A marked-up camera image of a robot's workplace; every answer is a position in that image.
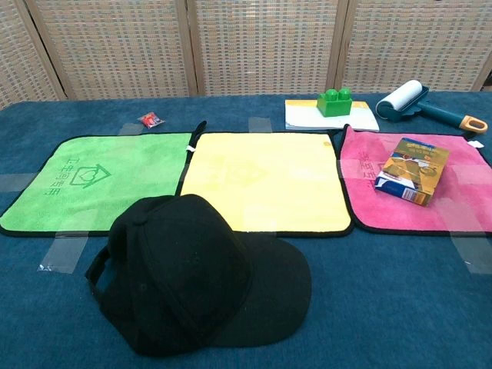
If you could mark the woven folding screen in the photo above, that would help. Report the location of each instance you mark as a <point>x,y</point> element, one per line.
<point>261,46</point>

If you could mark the small red candy wrapper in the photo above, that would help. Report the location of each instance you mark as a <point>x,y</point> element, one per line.
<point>150,120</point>

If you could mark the green microfiber mat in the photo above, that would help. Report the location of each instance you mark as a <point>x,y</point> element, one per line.
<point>115,200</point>

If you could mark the pink microfiber mat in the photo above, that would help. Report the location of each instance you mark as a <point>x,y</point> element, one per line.
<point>442,215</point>

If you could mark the clear tape strip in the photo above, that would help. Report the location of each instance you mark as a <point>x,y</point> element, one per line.
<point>15,182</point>
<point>260,124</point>
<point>473,253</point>
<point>130,129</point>
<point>63,253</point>

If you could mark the orange blue printed carton box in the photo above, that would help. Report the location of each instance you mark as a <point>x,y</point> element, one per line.
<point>413,173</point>

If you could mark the yellow microfiber mat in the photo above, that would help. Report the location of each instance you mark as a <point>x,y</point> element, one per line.
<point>265,180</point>

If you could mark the white flat board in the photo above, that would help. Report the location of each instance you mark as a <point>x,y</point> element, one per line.
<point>307,117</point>

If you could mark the green toy building brick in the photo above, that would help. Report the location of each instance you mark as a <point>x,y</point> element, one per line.
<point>333,105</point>

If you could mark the black baseball cap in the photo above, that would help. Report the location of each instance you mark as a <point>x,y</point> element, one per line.
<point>180,276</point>

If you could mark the blue table cloth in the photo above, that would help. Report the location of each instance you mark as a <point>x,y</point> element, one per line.
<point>384,300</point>

